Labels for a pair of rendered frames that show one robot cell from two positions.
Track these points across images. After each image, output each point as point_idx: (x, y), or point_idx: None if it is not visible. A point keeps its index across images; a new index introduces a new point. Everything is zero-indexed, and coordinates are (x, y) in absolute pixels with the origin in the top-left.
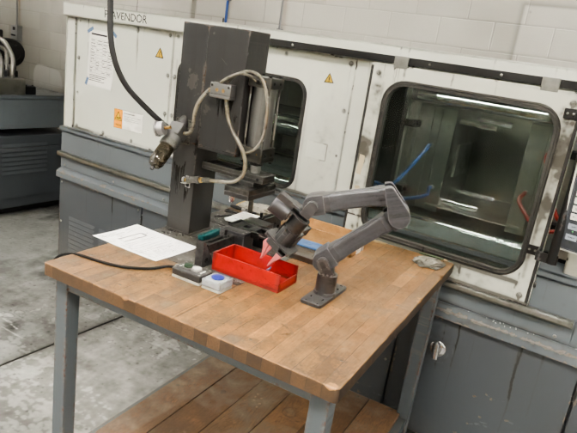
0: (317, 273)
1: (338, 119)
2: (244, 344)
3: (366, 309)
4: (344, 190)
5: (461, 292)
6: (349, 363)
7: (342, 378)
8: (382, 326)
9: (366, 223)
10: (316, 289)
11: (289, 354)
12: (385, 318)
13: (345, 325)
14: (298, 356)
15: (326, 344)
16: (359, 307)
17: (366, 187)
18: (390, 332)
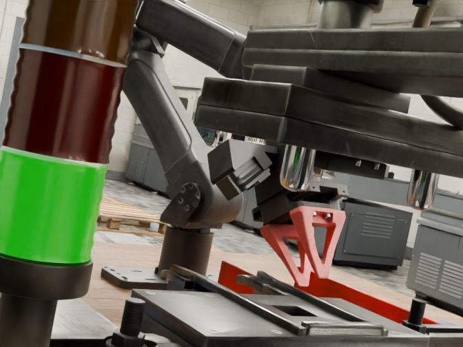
0: (107, 303)
1: None
2: (409, 299)
3: (128, 257)
4: (221, 24)
5: None
6: (270, 258)
7: (295, 259)
8: (144, 248)
9: (169, 85)
10: (206, 271)
11: (346, 279)
12: (115, 247)
13: (211, 264)
14: (335, 276)
15: (278, 268)
16: (134, 261)
17: (187, 7)
18: (146, 245)
